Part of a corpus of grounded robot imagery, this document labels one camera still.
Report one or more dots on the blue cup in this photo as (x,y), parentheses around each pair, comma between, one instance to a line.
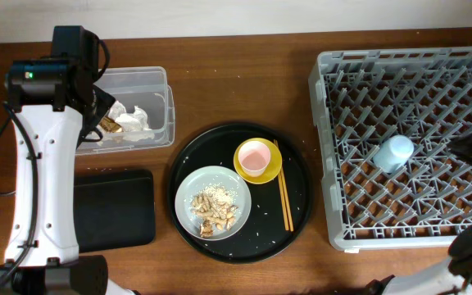
(393,153)

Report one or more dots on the peanut shells and rice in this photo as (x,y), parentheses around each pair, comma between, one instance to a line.
(214,206)

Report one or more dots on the pink cup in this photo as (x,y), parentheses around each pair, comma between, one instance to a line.
(254,157)

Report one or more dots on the wooden chopstick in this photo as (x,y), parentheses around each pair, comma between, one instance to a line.
(288,208)
(283,196)

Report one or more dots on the clear plastic waste bin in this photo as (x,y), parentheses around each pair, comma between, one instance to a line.
(145,88)

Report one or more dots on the black rectangular tray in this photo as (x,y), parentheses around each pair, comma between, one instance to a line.
(114,210)

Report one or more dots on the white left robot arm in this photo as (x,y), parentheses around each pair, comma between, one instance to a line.
(53,104)

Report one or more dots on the grey dishwasher rack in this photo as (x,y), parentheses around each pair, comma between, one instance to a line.
(359,100)

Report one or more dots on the right wooden chopstick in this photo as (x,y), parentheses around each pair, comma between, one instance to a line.
(288,208)

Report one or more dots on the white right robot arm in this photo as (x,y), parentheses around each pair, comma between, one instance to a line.
(451,276)

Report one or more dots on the grey plate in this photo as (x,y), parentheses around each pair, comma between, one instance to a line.
(197,181)

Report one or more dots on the gold snack wrapper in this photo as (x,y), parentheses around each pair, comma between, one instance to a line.
(110,126)

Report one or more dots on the left wooden chopstick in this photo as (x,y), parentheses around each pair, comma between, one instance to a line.
(283,196)

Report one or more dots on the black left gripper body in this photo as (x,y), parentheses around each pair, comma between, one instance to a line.
(96,115)

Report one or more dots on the yellow bowl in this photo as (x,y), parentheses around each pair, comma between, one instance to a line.
(272,169)

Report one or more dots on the white tissue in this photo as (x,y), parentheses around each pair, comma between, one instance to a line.
(135,125)

